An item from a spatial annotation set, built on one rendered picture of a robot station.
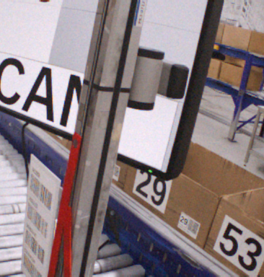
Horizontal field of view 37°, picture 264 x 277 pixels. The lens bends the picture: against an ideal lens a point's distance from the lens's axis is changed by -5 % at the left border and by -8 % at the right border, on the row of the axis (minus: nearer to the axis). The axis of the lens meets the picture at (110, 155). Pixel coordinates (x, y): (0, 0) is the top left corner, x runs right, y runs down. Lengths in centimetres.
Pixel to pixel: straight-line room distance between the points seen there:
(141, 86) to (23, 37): 30
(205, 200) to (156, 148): 60
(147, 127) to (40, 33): 24
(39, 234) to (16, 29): 35
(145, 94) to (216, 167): 103
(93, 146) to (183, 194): 76
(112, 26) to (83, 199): 19
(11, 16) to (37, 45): 9
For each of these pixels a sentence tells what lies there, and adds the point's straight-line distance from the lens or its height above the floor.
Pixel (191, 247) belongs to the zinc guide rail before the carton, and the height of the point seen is 89.
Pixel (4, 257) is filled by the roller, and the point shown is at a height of 74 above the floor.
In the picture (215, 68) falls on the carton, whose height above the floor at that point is 96.
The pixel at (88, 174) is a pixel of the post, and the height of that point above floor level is 127.
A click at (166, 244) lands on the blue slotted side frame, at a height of 87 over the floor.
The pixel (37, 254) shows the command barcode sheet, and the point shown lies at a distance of 59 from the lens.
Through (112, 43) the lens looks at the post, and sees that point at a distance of 42.
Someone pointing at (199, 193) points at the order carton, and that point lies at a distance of 114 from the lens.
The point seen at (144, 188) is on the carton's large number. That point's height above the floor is 94.
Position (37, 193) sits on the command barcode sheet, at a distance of 56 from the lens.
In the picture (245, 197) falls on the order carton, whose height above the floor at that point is 103.
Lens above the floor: 145
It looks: 19 degrees down
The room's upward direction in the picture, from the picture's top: 11 degrees clockwise
